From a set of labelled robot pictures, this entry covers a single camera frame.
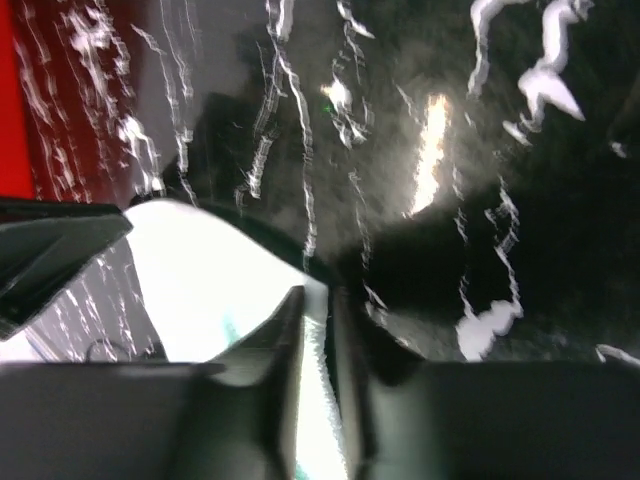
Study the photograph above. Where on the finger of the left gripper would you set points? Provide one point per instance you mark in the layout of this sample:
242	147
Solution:
44	245

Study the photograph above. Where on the white cloth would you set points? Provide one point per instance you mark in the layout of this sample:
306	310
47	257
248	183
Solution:
205	285

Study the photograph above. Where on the red plastic tray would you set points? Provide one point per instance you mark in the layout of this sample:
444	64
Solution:
16	174

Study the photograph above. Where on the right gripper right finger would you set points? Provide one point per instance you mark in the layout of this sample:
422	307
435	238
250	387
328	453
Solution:
404	417

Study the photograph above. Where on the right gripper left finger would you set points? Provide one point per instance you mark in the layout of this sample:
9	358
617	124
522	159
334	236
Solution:
233	417

